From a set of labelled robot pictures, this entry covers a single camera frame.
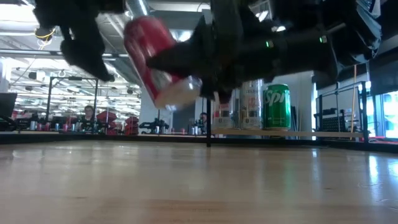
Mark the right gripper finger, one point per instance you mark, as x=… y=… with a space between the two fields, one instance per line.
x=222 y=95
x=183 y=59

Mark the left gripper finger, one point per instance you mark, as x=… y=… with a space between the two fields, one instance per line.
x=84 y=56

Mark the red Coca-Cola can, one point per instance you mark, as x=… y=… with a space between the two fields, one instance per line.
x=146 y=34

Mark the green Sprite can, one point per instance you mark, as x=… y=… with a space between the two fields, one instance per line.
x=276 y=109

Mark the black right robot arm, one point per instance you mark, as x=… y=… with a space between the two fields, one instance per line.
x=311 y=56

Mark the background black robot arm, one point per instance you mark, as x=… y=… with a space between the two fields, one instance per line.
x=152 y=126

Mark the white Celsius can red print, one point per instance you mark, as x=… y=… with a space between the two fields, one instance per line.
x=222 y=119

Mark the white Celsius can orange print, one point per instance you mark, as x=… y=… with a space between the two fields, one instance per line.
x=250 y=105

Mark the person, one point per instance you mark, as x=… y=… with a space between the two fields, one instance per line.
x=203 y=119
x=88 y=113

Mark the small blue background can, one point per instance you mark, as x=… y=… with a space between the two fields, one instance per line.
x=72 y=127
x=57 y=126

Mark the black fabric panel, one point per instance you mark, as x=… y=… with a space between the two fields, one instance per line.
x=294 y=121

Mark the small red background can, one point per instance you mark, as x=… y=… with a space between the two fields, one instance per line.
x=47 y=126

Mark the small silver background can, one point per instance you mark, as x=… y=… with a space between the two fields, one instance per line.
x=33 y=125

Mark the black monitor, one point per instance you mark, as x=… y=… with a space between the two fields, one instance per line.
x=7 y=104

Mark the background wooden table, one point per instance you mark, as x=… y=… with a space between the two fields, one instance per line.
x=31 y=132

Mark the black metal rack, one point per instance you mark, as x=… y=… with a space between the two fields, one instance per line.
x=364 y=118

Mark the silver ventilation duct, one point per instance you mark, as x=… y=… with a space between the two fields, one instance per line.
x=115 y=34

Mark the black metal frame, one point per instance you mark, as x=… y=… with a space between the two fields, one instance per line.
x=49 y=99

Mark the wooden shelf black frame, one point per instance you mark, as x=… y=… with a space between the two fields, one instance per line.
x=311 y=134

